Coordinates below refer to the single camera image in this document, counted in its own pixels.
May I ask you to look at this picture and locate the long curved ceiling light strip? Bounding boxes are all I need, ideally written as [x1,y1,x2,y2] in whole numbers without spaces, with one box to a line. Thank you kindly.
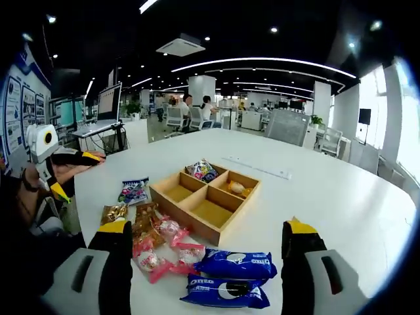
[170,56,358,79]

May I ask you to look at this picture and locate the white office chair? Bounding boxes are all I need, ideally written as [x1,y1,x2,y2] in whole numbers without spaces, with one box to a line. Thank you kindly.
[165,106,190,132]
[189,106,214,131]
[318,127,344,158]

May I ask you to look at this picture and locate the black wristband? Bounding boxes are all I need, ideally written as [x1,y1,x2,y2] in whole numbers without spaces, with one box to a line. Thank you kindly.
[20,169,40,194]

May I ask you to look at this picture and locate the black-legged laptop stand desk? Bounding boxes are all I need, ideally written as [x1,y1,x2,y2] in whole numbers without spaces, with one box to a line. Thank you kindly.
[72,121,131,155]

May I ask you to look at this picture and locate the golden mixed nuts packet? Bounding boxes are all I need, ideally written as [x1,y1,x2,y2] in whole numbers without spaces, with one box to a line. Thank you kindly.
[100,203,129,226]
[131,222,167,250]
[135,202,161,227]

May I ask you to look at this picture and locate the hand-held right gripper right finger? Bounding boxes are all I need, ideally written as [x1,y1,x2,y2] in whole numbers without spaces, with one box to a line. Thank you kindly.
[281,216,368,315]

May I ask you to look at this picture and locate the open silver laptop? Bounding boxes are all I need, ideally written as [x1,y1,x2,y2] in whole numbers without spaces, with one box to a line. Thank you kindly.
[71,81,123,138]

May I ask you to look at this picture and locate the white table socket strip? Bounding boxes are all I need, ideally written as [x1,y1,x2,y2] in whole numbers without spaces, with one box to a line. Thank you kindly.
[222,155,293,180]

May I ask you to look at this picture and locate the ceiling air conditioner vent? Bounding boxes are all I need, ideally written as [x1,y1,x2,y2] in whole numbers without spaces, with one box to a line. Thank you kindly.
[156,32,207,57]

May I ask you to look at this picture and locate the white table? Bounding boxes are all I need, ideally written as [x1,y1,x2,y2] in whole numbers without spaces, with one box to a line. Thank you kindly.
[73,127,417,315]

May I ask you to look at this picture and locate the blue white wall display board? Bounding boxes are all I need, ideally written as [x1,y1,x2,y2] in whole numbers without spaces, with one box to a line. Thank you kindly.
[0,42,53,171]

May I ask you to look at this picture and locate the person's left hand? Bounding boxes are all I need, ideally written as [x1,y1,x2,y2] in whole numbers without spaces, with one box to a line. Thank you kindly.
[28,162,49,184]

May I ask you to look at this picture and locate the orange marshmallow packet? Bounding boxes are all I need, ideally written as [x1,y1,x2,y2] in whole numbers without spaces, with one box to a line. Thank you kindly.
[226,179,254,199]

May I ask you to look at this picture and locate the white low cabinet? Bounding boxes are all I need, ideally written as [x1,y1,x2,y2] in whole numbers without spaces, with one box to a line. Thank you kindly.
[241,110,263,131]

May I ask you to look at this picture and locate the straight ceiling light strip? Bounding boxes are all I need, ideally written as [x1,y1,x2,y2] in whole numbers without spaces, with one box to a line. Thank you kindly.
[138,0,159,14]

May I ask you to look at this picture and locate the black screen on tripod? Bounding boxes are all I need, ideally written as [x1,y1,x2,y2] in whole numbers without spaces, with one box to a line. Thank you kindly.
[358,108,372,145]

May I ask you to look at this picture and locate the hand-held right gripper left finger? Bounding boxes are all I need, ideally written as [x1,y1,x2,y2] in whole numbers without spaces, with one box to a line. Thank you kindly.
[41,220,134,315]

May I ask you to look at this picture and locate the large black screen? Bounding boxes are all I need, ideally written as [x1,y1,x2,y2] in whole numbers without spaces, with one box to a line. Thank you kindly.
[51,68,81,99]

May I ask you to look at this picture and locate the narrow window with blinds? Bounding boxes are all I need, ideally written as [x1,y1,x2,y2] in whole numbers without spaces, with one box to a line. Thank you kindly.
[356,65,387,148]

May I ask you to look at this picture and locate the blue cookies packet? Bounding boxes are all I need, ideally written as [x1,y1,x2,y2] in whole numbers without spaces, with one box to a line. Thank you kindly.
[179,274,272,310]
[193,248,278,280]

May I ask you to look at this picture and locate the wooden four-compartment container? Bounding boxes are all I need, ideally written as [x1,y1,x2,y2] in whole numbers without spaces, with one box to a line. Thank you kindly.
[149,162,262,247]

